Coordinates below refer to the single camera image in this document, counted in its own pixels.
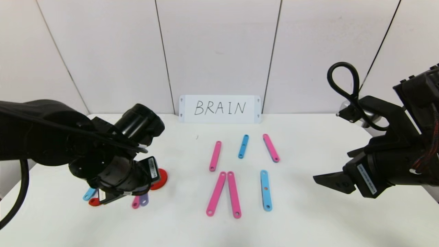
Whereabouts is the looped black right arm cable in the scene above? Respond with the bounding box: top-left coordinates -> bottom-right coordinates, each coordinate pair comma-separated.
327,62 -> 390,132

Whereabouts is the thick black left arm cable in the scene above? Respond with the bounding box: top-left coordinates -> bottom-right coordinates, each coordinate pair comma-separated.
0,158 -> 30,230

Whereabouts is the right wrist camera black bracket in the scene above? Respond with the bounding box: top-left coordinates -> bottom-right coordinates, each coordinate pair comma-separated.
336,95 -> 416,138

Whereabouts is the small red arc piece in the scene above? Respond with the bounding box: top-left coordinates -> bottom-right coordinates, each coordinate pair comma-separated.
150,168 -> 169,191

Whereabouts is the short blue bar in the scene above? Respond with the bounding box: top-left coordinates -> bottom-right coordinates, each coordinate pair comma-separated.
238,134 -> 250,159

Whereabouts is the blue bar with orange hole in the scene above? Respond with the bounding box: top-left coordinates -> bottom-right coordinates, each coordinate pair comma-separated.
260,169 -> 273,212

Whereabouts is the white sign reading BRAIN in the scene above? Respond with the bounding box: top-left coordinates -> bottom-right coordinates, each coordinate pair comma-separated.
178,95 -> 262,124

